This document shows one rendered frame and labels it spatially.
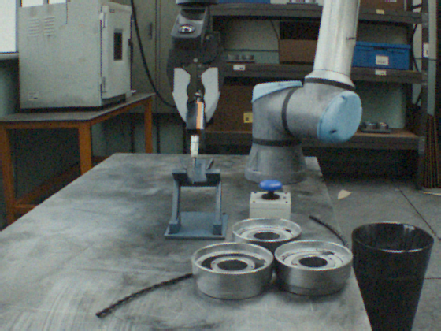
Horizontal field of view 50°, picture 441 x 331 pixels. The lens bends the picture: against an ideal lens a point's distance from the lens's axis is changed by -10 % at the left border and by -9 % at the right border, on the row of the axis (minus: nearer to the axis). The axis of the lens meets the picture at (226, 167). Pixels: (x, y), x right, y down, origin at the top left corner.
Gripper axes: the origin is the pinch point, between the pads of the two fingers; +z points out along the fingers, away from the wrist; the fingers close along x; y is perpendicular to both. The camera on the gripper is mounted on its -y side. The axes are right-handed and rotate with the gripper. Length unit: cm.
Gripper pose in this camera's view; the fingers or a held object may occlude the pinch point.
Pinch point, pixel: (196, 114)
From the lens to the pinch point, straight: 84.6
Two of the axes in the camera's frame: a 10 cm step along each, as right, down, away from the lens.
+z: 0.0, 9.8, 2.2
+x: -10.0, -0.1, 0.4
